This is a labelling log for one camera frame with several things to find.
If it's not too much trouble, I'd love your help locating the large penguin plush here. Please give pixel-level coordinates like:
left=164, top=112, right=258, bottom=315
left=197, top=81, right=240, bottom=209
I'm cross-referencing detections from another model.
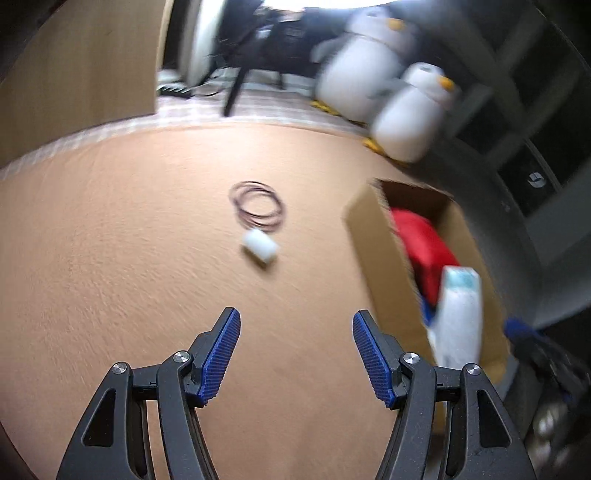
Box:
left=310, top=4, right=419, bottom=123

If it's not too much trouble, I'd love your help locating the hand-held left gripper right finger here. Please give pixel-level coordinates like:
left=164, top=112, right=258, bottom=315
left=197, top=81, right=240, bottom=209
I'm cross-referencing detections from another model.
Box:
left=352, top=310, right=539, bottom=480

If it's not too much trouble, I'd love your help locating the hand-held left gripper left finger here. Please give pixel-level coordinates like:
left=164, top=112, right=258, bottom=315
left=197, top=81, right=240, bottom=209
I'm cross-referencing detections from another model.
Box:
left=55, top=307, right=242, bottom=480

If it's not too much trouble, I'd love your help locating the black tripod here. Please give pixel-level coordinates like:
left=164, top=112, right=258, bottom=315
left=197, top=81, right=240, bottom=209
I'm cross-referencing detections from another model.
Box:
left=203, top=0, right=287, bottom=117

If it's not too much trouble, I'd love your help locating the white tube with blue cap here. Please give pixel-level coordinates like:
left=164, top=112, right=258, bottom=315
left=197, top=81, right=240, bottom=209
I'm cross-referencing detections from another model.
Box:
left=425, top=267, right=483, bottom=370

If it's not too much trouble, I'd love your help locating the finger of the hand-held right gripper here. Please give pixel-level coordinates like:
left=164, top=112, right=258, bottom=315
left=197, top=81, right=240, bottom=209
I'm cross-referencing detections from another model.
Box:
left=504, top=318, right=561, bottom=367

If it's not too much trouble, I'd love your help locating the cardboard box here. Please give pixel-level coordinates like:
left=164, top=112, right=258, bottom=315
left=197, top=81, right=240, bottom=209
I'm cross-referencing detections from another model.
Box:
left=346, top=178, right=511, bottom=384

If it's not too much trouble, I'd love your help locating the black power strip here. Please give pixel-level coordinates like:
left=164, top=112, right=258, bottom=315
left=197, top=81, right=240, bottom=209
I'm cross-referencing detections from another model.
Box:
left=157, top=83, right=194, bottom=99

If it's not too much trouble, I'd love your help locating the small penguin plush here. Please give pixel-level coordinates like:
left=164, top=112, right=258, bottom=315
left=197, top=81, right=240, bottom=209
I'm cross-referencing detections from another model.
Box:
left=362, top=62, right=462, bottom=164

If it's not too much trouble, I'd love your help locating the small white bottle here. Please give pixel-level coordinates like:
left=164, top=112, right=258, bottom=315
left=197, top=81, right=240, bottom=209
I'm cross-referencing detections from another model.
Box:
left=241, top=229, right=280, bottom=267

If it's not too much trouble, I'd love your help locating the red cloth pouch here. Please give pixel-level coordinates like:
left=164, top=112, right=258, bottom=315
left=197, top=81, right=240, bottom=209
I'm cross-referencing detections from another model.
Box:
left=390, top=208, right=462, bottom=305

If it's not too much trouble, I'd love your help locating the light wood laminate board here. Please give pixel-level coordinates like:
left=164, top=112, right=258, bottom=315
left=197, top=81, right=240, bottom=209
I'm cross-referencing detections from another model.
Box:
left=0, top=0, right=174, bottom=164

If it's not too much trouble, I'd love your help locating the white window frame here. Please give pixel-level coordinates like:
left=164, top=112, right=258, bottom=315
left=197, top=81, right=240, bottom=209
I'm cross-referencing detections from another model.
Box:
left=187, top=0, right=228, bottom=89

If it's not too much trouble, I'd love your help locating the ring light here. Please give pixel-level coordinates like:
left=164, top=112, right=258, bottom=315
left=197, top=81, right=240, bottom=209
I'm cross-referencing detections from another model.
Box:
left=263, top=0, right=393, bottom=10

